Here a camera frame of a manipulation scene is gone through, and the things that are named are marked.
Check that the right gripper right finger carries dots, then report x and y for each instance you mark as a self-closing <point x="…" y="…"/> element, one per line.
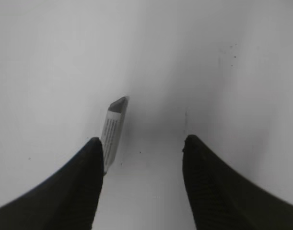
<point x="222" y="199"/>

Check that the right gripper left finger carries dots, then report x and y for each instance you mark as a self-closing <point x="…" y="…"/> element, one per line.
<point x="67" y="200"/>

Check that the grey white eraser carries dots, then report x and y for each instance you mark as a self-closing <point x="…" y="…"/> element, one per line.
<point x="112" y="130"/>

